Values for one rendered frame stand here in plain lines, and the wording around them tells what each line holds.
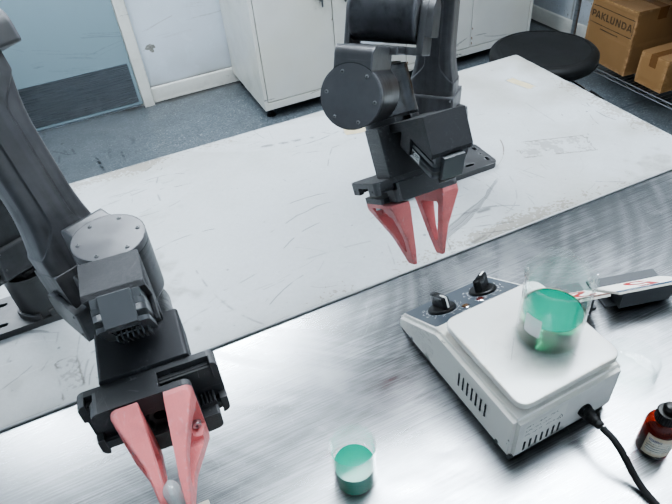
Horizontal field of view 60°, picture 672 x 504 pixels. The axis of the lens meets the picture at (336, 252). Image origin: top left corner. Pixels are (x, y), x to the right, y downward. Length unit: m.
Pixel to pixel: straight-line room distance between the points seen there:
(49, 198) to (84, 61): 2.87
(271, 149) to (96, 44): 2.39
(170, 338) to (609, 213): 0.66
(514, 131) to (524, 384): 0.61
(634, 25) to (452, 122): 2.64
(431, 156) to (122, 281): 0.27
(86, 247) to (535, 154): 0.75
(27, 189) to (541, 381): 0.47
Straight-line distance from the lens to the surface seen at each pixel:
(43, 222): 0.55
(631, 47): 3.17
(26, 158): 0.54
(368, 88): 0.52
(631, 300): 0.77
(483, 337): 0.59
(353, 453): 0.59
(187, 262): 0.85
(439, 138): 0.52
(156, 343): 0.47
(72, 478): 0.68
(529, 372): 0.57
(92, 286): 0.43
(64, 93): 3.45
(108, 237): 0.48
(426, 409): 0.64
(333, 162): 1.00
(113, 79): 3.44
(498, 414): 0.58
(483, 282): 0.69
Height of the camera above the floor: 1.43
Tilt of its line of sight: 41 degrees down
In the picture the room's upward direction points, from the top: 6 degrees counter-clockwise
